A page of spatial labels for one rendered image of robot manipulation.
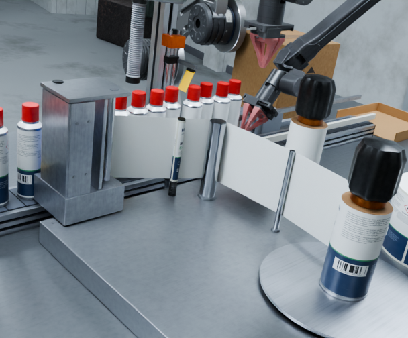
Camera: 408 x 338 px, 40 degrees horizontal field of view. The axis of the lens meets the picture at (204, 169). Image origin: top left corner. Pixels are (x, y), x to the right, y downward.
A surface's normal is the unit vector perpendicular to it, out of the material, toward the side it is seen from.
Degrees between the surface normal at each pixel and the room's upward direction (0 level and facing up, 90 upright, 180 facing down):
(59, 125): 90
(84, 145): 90
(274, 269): 0
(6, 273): 0
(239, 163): 90
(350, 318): 0
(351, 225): 90
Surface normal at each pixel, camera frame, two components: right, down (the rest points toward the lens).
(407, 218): -0.88, 0.08
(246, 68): -0.75, 0.17
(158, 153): 0.23, 0.42
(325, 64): 0.65, 0.39
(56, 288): 0.14, -0.90
